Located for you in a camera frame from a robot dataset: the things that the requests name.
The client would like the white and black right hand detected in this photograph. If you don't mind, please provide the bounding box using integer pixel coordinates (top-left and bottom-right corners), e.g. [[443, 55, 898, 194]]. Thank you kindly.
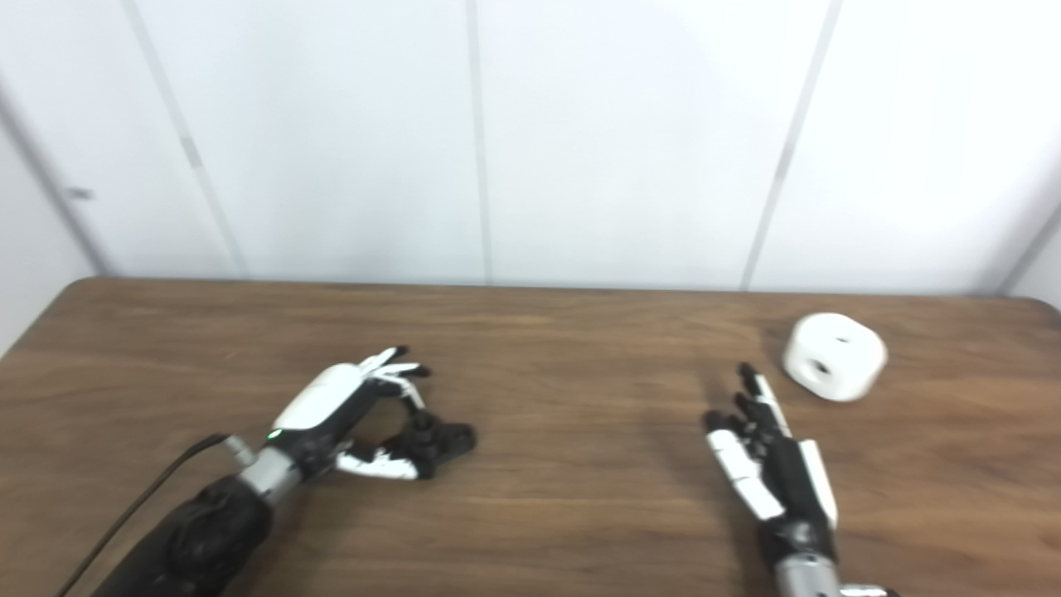
[[705, 362, 840, 565]]

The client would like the white and black left hand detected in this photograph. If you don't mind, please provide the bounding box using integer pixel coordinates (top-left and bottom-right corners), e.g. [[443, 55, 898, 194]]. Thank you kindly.
[[264, 346, 432, 482]]

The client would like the black plastic holder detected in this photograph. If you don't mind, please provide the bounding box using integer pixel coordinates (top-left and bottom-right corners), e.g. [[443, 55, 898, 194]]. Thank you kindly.
[[390, 410, 477, 480]]

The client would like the round white plastic piece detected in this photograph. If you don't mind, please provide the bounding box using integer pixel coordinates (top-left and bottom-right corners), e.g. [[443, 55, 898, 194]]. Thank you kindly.
[[782, 313, 888, 403]]

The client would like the grey wall trim strip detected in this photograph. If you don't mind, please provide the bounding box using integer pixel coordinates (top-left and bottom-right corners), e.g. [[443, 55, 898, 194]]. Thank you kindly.
[[0, 83, 109, 279]]

